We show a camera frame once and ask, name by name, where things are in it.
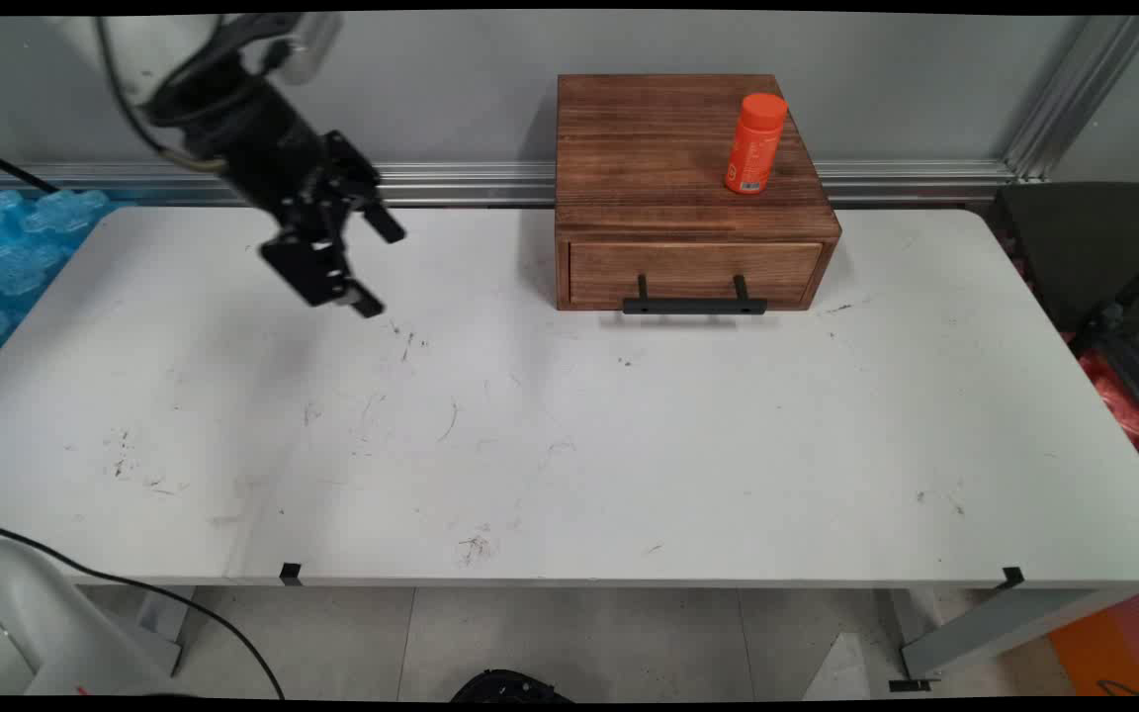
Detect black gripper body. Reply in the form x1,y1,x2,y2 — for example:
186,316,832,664
147,69,330,235

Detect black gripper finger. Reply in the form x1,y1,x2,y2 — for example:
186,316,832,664
260,222,386,319
324,131,407,245

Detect blue bubble wrap sheet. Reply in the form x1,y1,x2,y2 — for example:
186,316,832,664
0,188,118,389

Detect brown wooden drawer cabinet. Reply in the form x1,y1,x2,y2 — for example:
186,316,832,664
555,74,842,312

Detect grey table leg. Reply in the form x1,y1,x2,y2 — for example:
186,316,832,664
889,587,1129,693
137,585,198,679

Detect orange plastic bottle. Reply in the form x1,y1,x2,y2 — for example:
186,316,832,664
724,93,789,196

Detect black round floor object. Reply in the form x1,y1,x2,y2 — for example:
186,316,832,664
450,669,576,703

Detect black chair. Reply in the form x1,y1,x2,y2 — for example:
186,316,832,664
993,181,1139,345

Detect red plastic bag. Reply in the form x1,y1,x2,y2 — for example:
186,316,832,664
1077,346,1139,468

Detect orange floor mat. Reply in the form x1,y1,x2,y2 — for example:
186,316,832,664
1049,588,1139,698

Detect horizontal aluminium frame rail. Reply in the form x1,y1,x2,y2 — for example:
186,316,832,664
0,158,1017,210

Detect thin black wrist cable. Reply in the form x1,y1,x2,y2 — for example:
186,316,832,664
95,15,234,175

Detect long black robot cable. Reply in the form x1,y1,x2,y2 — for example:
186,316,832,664
0,141,61,195
0,512,286,699

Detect diagonal aluminium frame post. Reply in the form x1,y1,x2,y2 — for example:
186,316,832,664
1003,15,1139,185

